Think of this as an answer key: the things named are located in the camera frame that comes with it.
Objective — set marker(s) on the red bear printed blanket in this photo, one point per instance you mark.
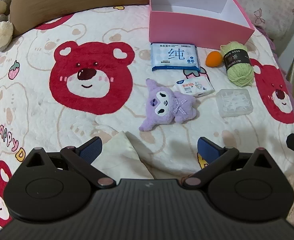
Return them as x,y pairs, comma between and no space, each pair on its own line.
37,92

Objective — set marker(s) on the orange makeup sponge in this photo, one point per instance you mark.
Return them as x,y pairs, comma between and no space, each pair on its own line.
213,59

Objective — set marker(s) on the small white wipes pack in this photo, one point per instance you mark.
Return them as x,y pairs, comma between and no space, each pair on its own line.
194,86

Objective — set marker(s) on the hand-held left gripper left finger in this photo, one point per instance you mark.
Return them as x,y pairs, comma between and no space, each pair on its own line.
92,150

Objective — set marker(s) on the clear floss pick box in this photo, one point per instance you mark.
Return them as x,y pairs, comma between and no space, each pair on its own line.
233,102

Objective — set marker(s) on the cream cloth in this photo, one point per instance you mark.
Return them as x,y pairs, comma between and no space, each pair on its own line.
122,155

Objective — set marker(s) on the blue wet wipes pack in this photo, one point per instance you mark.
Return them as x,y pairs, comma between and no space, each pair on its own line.
174,57

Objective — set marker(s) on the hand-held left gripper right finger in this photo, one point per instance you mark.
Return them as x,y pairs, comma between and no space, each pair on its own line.
204,150

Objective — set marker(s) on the pink cardboard box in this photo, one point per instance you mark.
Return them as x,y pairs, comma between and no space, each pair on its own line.
186,30

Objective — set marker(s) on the green yarn ball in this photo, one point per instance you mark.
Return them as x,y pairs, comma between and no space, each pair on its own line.
236,75

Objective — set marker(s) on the pink floral pillow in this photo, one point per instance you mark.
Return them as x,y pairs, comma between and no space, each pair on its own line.
274,7

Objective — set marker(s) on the purple plush toy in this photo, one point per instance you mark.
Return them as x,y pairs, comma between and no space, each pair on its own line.
161,102

